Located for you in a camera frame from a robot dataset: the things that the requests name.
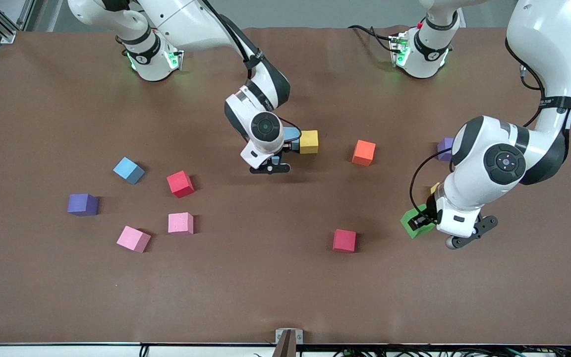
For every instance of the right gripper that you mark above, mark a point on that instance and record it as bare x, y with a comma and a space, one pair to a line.
294, 145

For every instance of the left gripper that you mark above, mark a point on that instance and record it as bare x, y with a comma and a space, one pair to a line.
430, 210

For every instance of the green foam cube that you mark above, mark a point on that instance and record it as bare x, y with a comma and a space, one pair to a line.
417, 233

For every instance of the yellow foam cube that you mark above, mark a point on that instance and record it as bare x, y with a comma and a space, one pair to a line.
434, 188
309, 142

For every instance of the pink foam cube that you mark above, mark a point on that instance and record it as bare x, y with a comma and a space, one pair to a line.
133, 239
180, 222

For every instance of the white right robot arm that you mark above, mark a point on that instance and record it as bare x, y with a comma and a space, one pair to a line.
191, 20

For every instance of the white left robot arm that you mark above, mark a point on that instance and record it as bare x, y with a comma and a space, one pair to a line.
543, 39

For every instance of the orange foam cube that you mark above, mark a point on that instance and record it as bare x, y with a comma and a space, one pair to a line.
363, 152

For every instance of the purple foam cube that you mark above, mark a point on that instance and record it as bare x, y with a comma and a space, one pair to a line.
444, 148
83, 204

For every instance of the red foam cube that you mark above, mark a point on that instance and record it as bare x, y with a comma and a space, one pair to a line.
180, 184
344, 241

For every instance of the brown table mat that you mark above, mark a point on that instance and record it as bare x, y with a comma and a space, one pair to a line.
285, 287

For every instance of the grey metal bracket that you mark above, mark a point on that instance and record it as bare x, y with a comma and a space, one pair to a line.
299, 337

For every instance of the white table edge rail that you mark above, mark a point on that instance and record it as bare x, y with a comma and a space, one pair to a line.
67, 351

